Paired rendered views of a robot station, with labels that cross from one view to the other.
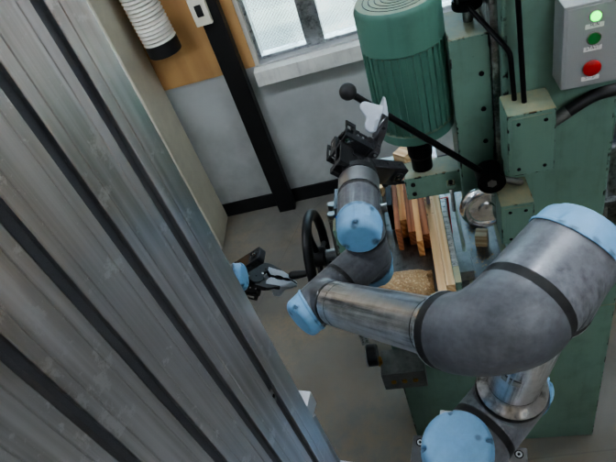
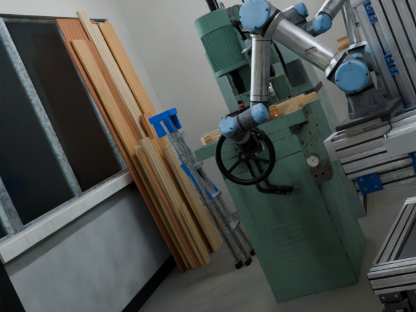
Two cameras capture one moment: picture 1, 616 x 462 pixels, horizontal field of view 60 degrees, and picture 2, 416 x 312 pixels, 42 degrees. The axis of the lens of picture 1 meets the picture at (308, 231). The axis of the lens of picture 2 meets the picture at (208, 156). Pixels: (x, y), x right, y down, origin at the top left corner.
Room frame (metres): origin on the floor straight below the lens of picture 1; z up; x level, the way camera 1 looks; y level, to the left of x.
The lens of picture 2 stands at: (1.05, 2.52, 1.11)
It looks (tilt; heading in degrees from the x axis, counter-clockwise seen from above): 5 degrees down; 276
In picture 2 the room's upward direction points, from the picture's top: 24 degrees counter-clockwise
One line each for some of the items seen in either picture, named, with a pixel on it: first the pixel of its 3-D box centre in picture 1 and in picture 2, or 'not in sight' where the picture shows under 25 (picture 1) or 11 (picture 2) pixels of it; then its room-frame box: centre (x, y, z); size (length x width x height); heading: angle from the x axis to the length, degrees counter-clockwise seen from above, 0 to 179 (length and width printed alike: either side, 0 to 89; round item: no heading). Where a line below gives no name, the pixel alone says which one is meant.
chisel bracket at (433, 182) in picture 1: (433, 180); (247, 101); (1.04, -0.35, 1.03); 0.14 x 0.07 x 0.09; 73
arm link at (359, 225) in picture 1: (359, 217); (294, 14); (0.69, -0.09, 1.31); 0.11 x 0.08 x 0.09; 163
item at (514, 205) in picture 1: (513, 211); (281, 86); (0.85, -0.46, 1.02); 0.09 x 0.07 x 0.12; 163
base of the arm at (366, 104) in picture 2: not in sight; (363, 99); (0.62, 0.33, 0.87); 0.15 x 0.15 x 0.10
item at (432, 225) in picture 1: (433, 230); (267, 115); (0.98, -0.30, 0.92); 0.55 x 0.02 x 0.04; 163
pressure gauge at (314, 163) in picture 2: (374, 357); (314, 161); (0.87, -0.05, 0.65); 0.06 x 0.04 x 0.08; 163
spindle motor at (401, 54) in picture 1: (406, 66); (221, 43); (1.05, -0.33, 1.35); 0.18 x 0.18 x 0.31
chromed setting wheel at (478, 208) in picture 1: (486, 206); (273, 90); (0.89, -0.41, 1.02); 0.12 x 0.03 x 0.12; 73
